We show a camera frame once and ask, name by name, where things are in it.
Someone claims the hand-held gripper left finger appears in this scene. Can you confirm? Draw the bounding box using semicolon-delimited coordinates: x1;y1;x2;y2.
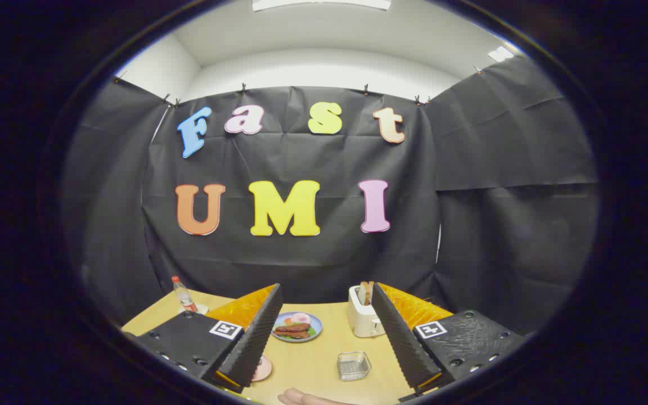
124;283;284;394

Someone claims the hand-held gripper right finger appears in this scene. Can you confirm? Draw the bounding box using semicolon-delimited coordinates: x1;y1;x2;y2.
370;282;529;401

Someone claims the pink plate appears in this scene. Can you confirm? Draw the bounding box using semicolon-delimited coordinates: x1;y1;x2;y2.
251;353;273;382

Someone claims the white toaster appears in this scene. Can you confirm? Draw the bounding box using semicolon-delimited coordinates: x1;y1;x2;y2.
348;284;386;338

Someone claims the blue food plate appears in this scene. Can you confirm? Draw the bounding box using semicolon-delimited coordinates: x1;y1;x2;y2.
271;312;323;343

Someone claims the clear water bottle red label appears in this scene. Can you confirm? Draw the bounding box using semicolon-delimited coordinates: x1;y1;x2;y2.
171;276;198;313

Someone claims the metal wire basket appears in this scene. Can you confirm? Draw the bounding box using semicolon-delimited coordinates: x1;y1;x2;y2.
337;352;372;382

